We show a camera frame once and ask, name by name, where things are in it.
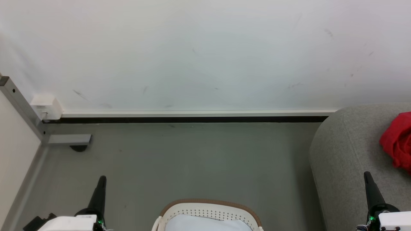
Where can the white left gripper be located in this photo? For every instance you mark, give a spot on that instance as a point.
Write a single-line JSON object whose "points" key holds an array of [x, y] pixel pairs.
{"points": [[70, 223]]}

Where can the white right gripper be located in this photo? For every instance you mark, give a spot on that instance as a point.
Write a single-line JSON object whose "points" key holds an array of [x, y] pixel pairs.
{"points": [[395, 221]]}

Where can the red cloth garment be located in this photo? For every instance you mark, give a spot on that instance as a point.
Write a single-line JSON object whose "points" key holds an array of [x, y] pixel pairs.
{"points": [[398, 141]]}

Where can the white basket with brown rim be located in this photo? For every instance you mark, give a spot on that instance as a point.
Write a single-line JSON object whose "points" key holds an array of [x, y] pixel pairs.
{"points": [[205, 211]]}

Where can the pale white clothing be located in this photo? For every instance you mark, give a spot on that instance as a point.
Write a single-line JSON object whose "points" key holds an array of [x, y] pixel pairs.
{"points": [[205, 224]]}

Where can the grey fabric sofa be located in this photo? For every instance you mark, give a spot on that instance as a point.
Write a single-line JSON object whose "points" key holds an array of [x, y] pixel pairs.
{"points": [[346, 154]]}

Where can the white baseboard strip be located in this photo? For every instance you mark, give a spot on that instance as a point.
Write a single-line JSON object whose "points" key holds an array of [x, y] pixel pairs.
{"points": [[192, 113]]}

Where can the black frame foot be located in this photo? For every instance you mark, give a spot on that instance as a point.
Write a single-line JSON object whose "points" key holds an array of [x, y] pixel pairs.
{"points": [[78, 148]]}

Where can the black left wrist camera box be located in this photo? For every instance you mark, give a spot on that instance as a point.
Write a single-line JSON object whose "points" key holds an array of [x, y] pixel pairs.
{"points": [[37, 223]]}

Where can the white wall socket box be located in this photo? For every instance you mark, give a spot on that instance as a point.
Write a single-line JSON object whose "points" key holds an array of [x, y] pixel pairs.
{"points": [[48, 106]]}

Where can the grey metal frame post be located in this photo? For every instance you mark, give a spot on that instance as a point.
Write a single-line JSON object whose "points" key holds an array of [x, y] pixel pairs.
{"points": [[19, 102]]}

